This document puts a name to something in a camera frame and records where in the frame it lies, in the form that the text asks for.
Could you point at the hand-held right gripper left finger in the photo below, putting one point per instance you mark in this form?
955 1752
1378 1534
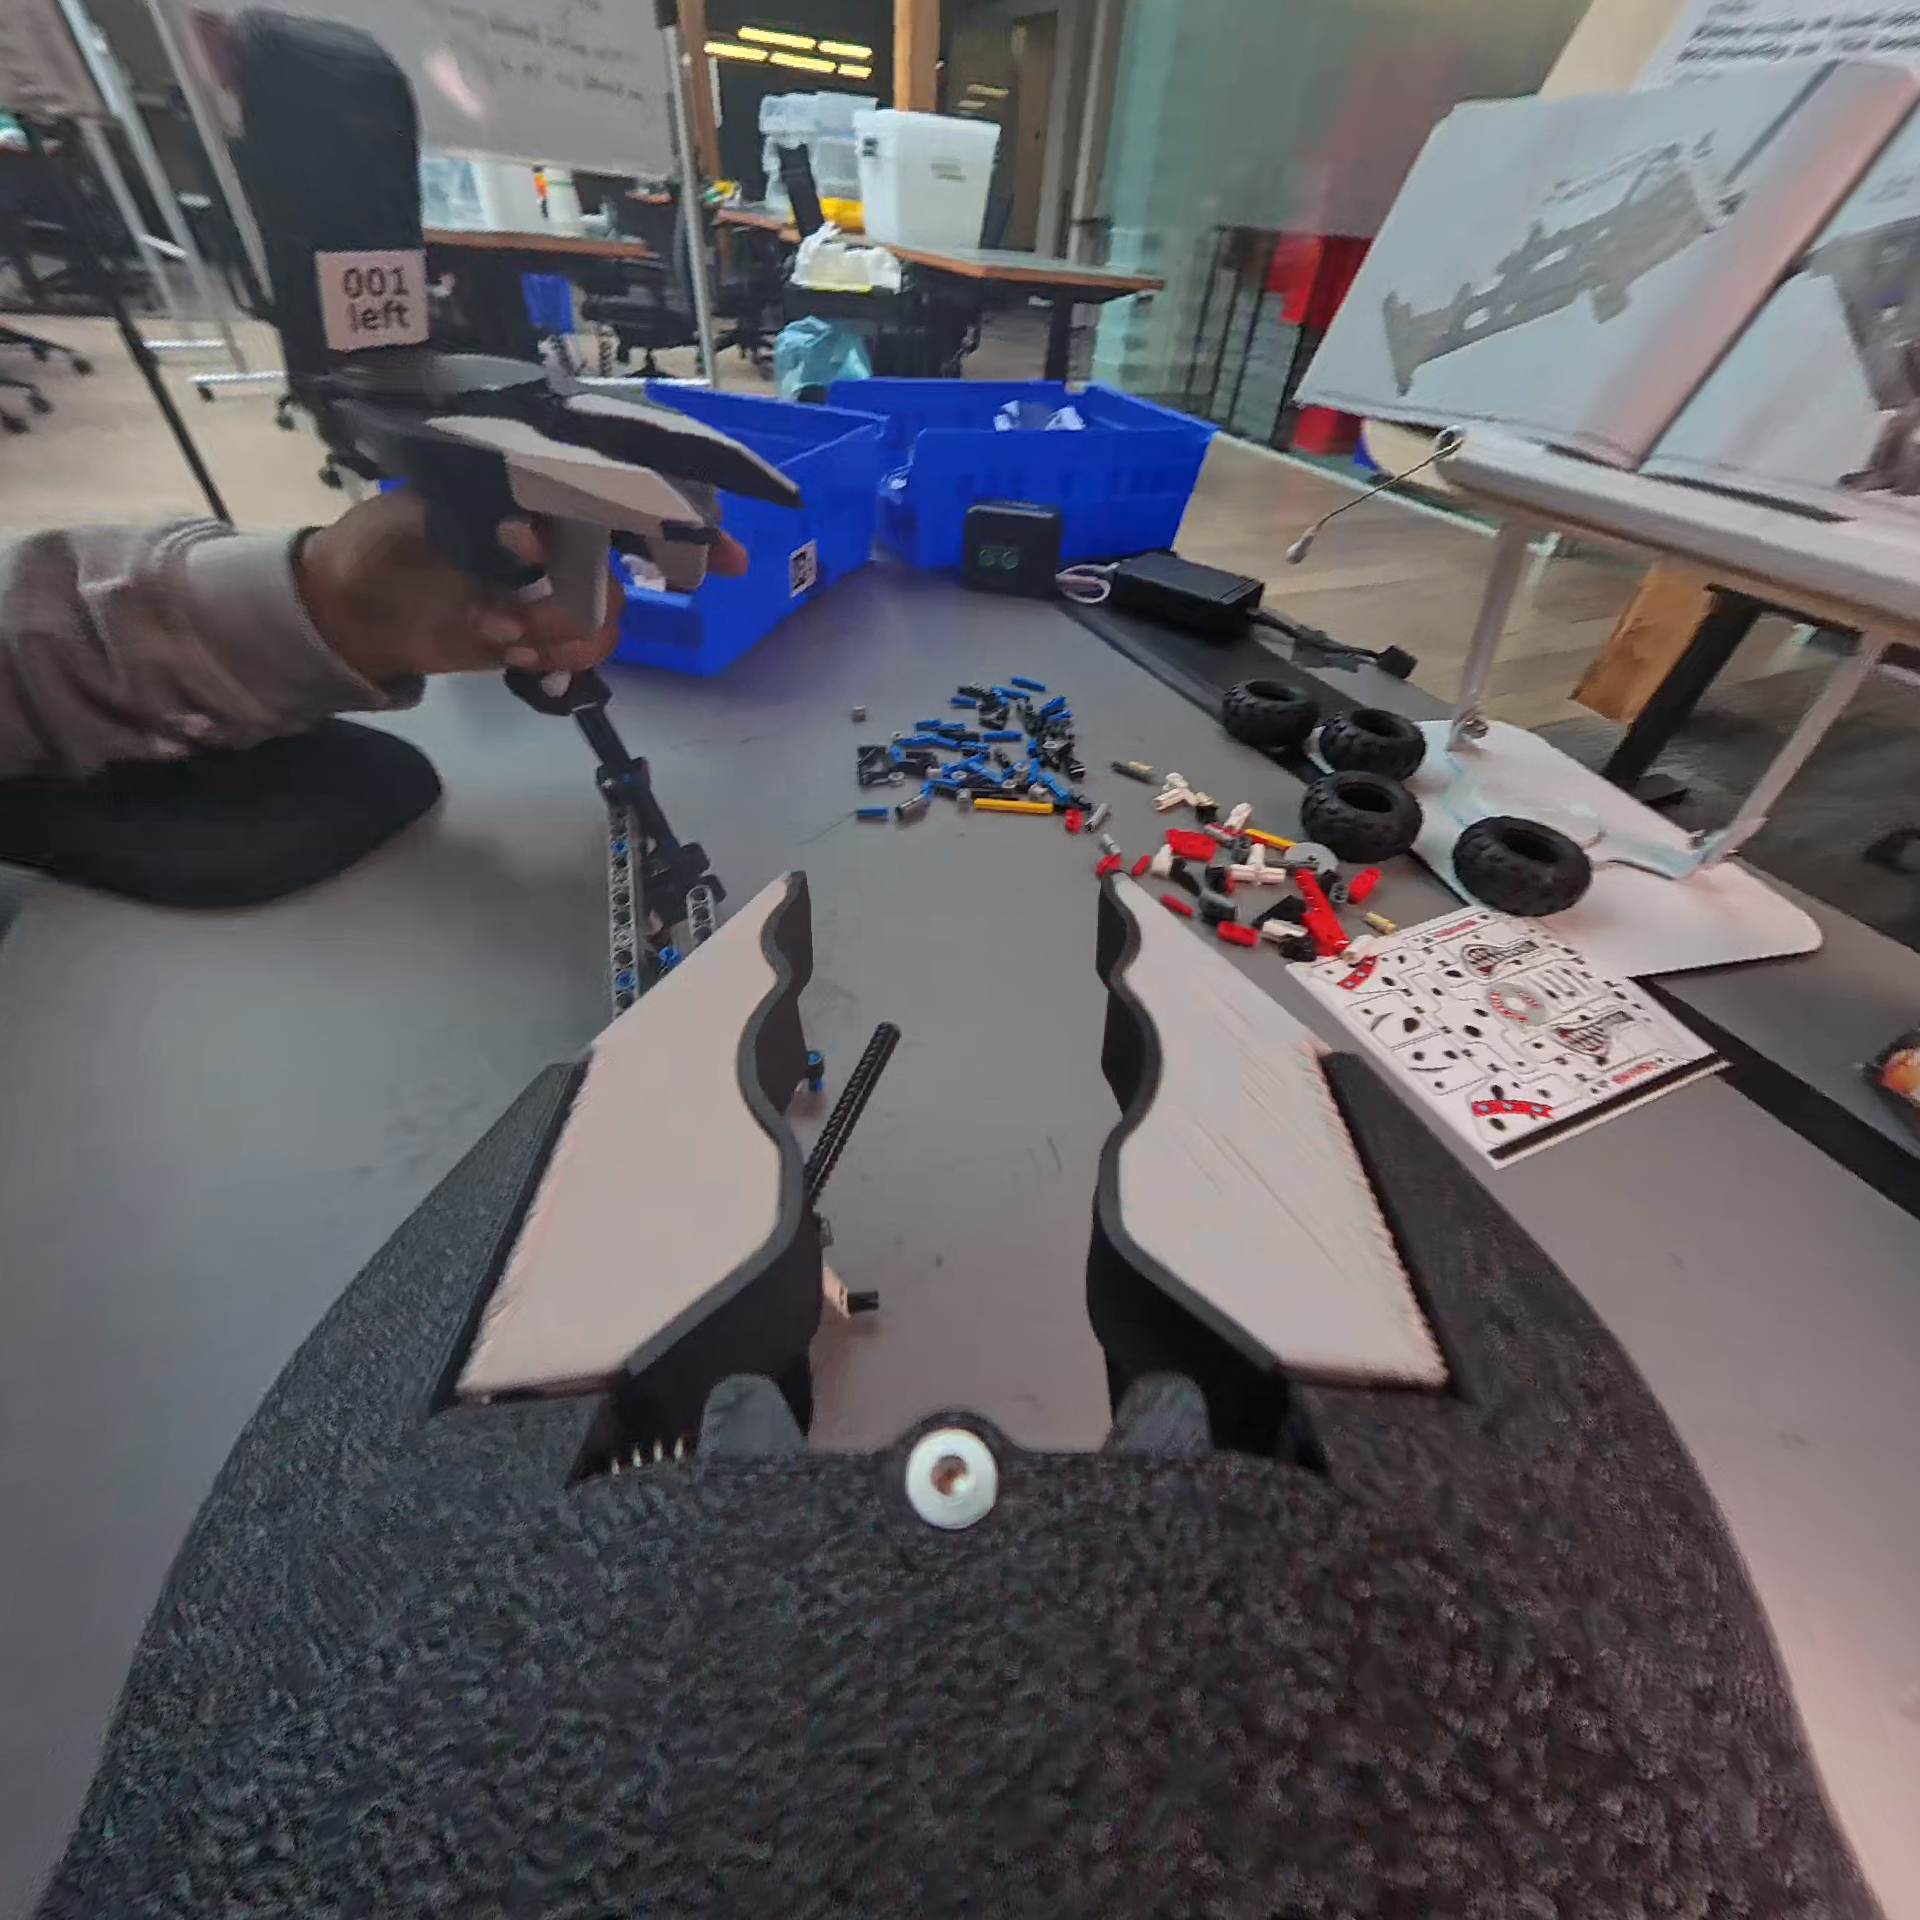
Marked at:
648 1184

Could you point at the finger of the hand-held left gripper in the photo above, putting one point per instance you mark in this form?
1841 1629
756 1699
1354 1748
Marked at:
586 464
691 441

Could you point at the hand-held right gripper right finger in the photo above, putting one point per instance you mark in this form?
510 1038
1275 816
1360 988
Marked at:
1258 1184

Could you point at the grey black toy chassis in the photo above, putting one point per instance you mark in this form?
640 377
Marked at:
648 853

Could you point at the building instruction booklet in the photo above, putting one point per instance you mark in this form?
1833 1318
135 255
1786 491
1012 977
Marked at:
1501 303

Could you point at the person's left forearm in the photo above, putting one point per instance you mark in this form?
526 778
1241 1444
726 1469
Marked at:
150 646

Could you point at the grey desk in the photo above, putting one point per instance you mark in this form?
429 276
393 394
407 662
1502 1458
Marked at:
959 1051

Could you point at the black desk mat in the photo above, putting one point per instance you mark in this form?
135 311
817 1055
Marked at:
1802 1034

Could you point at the white task instruction poster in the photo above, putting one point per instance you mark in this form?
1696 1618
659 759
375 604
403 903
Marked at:
1802 35

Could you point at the person's left hand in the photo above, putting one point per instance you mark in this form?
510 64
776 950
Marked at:
390 583

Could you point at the teal plastic bag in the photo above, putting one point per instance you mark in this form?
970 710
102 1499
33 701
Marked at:
821 359

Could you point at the blue labelled storage bin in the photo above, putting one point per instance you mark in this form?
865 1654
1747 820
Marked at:
719 596

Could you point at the whiteboard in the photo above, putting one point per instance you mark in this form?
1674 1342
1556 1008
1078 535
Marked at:
526 74

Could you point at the pile of red white pieces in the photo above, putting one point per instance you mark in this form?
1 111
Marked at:
1322 914

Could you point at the toy sticker sheet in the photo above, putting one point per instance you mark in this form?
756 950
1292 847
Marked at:
1501 1034

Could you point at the black sensor box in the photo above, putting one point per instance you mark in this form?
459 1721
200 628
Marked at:
1012 551

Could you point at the white cooler box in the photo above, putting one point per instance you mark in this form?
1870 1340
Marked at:
929 182

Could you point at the black toy tyre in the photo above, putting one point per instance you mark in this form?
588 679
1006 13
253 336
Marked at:
1520 869
1375 747
1275 717
1360 820

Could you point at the pile of blue black pins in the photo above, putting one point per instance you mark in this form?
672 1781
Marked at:
1012 805

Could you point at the black power adapter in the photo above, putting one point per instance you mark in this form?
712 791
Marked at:
1184 591

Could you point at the white book stand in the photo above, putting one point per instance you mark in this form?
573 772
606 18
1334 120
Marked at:
1726 914

